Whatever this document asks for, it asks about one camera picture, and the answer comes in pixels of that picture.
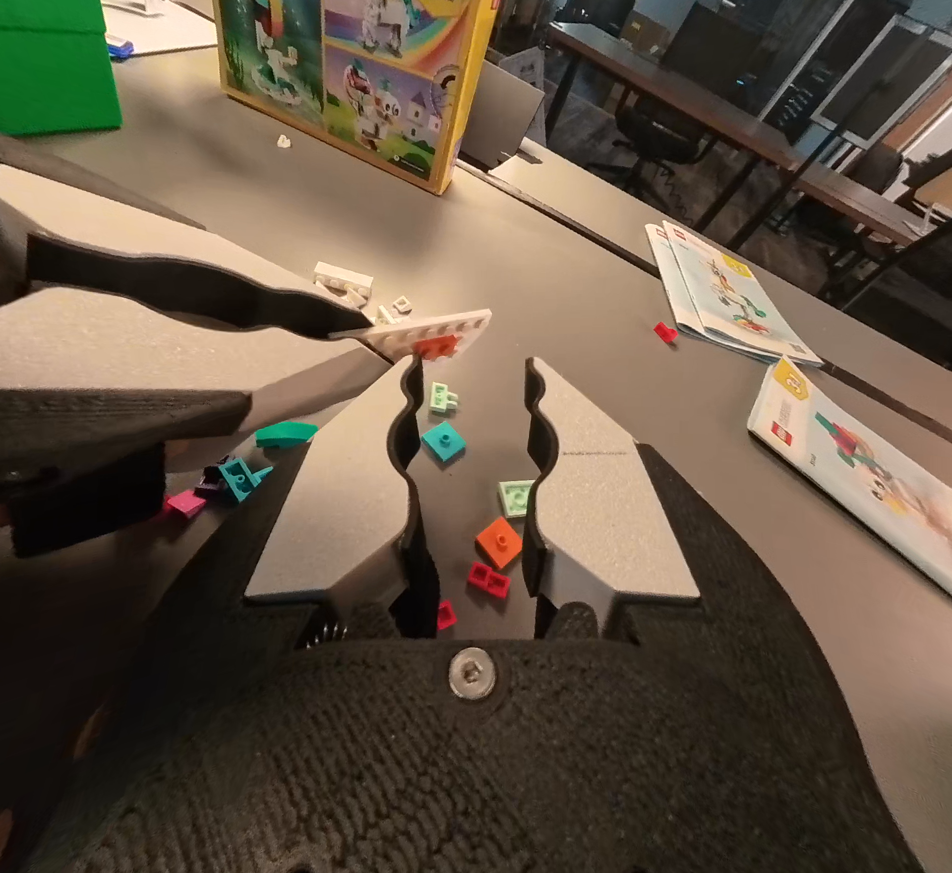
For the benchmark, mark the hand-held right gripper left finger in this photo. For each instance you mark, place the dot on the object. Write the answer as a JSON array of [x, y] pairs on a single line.
[[335, 508]]

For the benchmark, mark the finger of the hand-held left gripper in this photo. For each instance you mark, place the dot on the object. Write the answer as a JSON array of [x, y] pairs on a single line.
[[149, 240], [149, 367]]

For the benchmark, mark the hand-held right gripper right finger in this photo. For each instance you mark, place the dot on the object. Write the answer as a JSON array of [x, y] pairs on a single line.
[[610, 516]]

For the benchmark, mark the orange toy tile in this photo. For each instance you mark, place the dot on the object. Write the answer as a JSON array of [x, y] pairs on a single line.
[[500, 542]]

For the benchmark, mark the orange toy brick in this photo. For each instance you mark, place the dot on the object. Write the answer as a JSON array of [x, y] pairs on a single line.
[[435, 350]]

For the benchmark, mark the white half-round toy plate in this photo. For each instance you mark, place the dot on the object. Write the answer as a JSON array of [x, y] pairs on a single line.
[[439, 326]]

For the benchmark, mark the yellow toy brick set box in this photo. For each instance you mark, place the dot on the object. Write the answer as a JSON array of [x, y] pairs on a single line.
[[335, 54]]

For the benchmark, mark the green curved toy slope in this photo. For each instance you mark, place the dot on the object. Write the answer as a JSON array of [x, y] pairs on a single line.
[[286, 435]]

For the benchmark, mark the pink toy tile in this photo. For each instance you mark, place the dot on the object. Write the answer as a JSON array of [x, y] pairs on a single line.
[[184, 504]]

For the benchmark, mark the teal toy brick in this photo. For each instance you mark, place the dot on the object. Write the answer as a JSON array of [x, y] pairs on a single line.
[[242, 482]]

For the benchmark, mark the mint wide toy plate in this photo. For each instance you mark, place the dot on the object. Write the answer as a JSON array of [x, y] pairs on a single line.
[[515, 499]]

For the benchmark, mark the dark purple toy brick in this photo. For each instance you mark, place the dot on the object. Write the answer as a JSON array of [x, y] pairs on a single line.
[[207, 486]]

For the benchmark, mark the teal square toy tile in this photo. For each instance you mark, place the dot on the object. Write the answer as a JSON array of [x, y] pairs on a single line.
[[444, 441]]

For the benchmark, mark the small blue object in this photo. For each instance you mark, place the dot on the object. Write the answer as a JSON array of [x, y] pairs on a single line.
[[120, 49]]

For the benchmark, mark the green plastic bin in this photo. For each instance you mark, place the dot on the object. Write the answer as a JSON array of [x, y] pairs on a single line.
[[52, 69]]

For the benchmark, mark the cluster of small white bricks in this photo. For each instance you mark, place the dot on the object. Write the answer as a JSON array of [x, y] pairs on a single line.
[[342, 276]]

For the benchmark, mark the grey chair back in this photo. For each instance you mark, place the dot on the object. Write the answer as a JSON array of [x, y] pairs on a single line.
[[498, 121]]

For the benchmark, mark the white paper sign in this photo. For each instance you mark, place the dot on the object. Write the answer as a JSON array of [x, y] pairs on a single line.
[[524, 66]]

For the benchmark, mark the dark wooden table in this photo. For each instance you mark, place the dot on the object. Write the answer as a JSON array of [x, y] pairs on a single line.
[[706, 106]]

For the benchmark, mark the mint toy bracket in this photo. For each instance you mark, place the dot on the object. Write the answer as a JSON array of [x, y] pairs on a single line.
[[444, 398]]

